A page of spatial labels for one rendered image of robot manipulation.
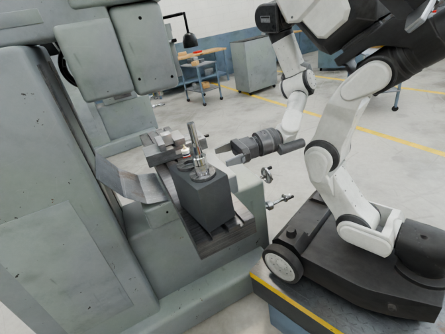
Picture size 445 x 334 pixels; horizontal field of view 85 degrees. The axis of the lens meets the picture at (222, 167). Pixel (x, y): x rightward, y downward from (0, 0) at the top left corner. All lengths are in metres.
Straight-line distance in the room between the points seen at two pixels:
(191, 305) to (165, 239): 0.43
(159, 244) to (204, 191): 0.66
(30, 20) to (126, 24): 0.28
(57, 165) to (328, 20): 0.98
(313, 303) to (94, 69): 1.30
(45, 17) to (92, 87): 0.23
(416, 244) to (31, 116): 1.37
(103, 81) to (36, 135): 0.29
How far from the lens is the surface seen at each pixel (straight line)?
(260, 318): 1.71
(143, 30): 1.08
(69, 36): 1.05
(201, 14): 8.27
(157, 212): 1.24
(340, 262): 1.22
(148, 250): 1.38
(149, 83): 1.09
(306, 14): 0.91
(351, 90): 0.89
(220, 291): 1.60
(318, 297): 1.32
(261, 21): 1.08
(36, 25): 1.07
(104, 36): 1.05
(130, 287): 1.42
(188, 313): 1.62
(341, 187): 1.11
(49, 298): 1.39
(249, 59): 5.59
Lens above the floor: 1.52
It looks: 30 degrees down
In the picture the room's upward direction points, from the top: 11 degrees counter-clockwise
